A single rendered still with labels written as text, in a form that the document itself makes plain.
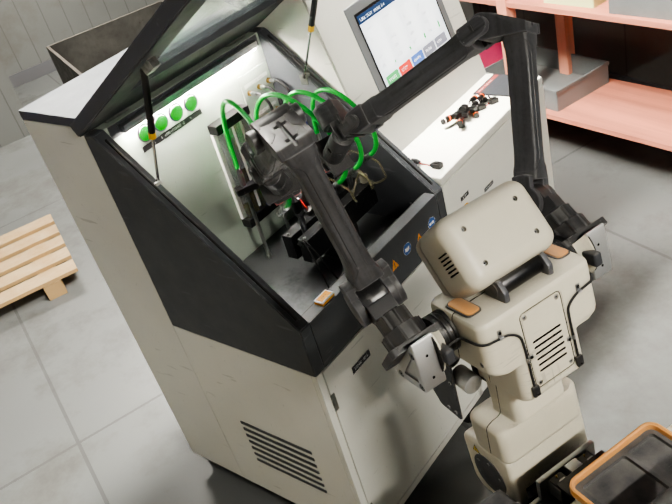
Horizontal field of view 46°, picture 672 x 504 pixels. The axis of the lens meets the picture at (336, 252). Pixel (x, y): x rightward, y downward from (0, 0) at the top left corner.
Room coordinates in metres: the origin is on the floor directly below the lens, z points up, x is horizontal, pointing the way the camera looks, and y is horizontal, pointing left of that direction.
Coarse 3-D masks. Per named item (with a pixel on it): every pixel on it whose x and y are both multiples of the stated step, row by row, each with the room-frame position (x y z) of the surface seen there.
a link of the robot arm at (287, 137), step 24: (264, 120) 1.33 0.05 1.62; (288, 120) 1.30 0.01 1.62; (264, 144) 1.31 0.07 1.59; (288, 144) 1.25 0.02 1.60; (312, 144) 1.26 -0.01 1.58; (288, 168) 1.28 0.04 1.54; (312, 168) 1.25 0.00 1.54; (312, 192) 1.24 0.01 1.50; (336, 216) 1.24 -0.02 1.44; (336, 240) 1.23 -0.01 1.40; (360, 240) 1.24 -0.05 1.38; (360, 264) 1.23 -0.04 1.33; (384, 264) 1.25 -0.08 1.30; (360, 288) 1.22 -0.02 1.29; (360, 312) 1.20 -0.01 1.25
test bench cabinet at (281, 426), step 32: (192, 352) 1.97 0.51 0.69; (224, 352) 1.84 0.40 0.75; (224, 384) 1.89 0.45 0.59; (256, 384) 1.77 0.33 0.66; (288, 384) 1.67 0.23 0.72; (320, 384) 1.58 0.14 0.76; (224, 416) 1.96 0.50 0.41; (256, 416) 1.82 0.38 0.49; (288, 416) 1.71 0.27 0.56; (320, 416) 1.60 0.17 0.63; (256, 448) 1.88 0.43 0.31; (288, 448) 1.75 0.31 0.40; (320, 448) 1.64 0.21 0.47; (256, 480) 1.94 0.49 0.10; (288, 480) 1.81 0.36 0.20; (320, 480) 1.68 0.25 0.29; (352, 480) 1.58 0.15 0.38; (416, 480) 1.75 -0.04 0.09
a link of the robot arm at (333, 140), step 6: (336, 120) 1.79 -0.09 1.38; (330, 126) 1.79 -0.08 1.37; (336, 126) 1.78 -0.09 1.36; (336, 132) 1.77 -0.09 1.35; (330, 138) 1.78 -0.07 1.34; (336, 138) 1.76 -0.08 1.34; (342, 138) 1.76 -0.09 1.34; (348, 138) 1.76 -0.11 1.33; (330, 144) 1.78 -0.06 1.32; (336, 144) 1.76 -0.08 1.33; (342, 144) 1.75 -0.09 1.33; (348, 144) 1.75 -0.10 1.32; (330, 150) 1.79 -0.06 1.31; (336, 150) 1.77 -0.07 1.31; (342, 150) 1.77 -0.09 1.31
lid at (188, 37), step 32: (192, 0) 1.54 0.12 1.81; (224, 0) 1.86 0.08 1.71; (256, 0) 2.17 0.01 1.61; (160, 32) 1.61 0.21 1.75; (192, 32) 1.93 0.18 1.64; (224, 32) 2.15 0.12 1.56; (128, 64) 1.72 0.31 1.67; (160, 64) 2.00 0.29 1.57; (192, 64) 2.22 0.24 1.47; (96, 96) 1.85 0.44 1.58; (128, 96) 1.95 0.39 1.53
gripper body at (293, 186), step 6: (288, 174) 1.77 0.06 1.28; (288, 180) 1.73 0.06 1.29; (294, 180) 1.75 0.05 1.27; (264, 186) 1.77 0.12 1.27; (288, 186) 1.73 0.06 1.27; (294, 186) 1.74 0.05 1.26; (264, 192) 1.76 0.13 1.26; (270, 192) 1.75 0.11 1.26; (276, 192) 1.71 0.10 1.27; (282, 192) 1.72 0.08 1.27; (288, 192) 1.74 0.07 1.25; (264, 198) 1.75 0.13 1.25; (270, 198) 1.74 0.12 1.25; (276, 198) 1.74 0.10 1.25; (282, 198) 1.74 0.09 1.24; (270, 204) 1.73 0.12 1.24
